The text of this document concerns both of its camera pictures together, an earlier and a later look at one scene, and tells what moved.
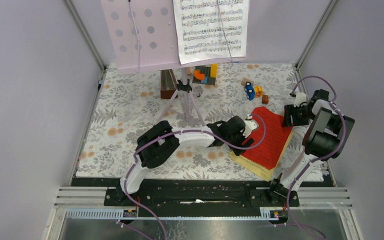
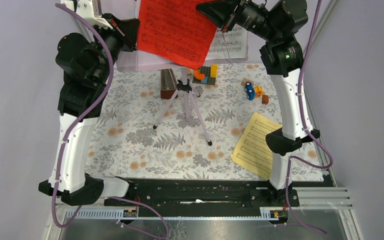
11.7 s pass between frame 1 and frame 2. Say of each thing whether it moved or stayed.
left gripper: moved
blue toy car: stayed
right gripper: moved
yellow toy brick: stayed
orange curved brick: stayed
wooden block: stayed
